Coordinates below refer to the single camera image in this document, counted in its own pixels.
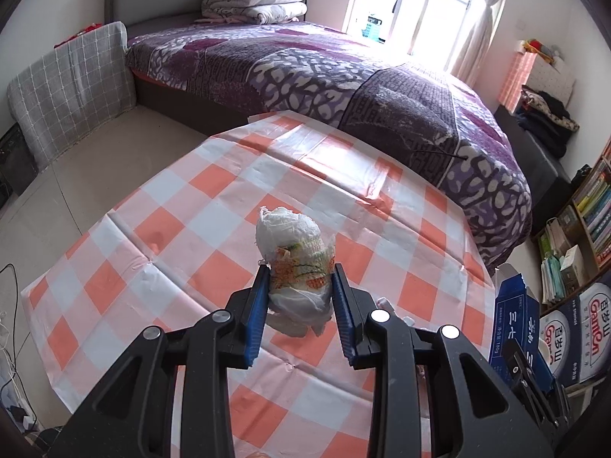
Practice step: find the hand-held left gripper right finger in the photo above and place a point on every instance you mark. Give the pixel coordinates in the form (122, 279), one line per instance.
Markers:
(344, 319)

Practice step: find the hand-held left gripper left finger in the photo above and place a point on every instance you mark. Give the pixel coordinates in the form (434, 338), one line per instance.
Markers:
(255, 319)

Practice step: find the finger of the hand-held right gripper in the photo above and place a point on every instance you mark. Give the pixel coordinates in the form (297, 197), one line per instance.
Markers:
(544, 377)

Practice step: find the blue paper carton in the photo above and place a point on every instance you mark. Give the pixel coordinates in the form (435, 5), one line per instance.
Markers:
(513, 315)

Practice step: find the small blue white cardboard box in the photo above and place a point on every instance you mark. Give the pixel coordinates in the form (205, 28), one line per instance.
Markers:
(556, 343)

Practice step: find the large blue white cardboard box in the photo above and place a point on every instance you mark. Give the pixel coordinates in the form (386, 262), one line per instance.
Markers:
(596, 334)

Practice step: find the orange white checked tablecloth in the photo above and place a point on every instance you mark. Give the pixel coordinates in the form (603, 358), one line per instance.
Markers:
(191, 248)

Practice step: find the stack of flat books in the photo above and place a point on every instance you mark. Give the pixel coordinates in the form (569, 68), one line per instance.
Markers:
(556, 267)

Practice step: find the wooden bookshelf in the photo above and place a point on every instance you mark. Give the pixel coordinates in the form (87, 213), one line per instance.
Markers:
(573, 210)

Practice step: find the row of leaning books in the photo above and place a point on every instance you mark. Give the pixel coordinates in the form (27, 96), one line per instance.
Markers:
(596, 205)

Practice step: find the black bench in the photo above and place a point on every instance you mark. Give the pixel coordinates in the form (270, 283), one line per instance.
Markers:
(539, 176)

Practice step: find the black bag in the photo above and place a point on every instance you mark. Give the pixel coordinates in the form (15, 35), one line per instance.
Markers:
(580, 175)

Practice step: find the purple patterned bedspread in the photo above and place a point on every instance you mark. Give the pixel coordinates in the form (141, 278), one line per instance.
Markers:
(382, 105)

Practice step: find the pile of dark clothes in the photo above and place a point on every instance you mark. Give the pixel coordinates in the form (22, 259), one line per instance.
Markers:
(549, 119)

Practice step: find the black panel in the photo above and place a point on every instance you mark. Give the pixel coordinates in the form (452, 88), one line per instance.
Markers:
(16, 167)

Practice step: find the blue basket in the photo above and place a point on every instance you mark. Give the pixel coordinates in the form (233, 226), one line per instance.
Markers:
(371, 27)

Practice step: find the grey checked cushion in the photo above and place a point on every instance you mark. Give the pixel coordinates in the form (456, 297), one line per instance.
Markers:
(71, 90)

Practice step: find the pink checked cabinet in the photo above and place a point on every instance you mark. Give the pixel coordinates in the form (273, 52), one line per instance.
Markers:
(520, 81)

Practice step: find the window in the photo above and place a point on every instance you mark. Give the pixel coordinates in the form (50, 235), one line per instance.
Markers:
(420, 4)

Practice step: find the pale curtain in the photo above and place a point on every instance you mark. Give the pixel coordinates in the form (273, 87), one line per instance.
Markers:
(482, 24)

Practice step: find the colourful toys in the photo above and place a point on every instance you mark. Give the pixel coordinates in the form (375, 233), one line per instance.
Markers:
(539, 48)

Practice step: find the red cloth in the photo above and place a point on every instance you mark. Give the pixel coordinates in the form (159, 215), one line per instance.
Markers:
(79, 36)

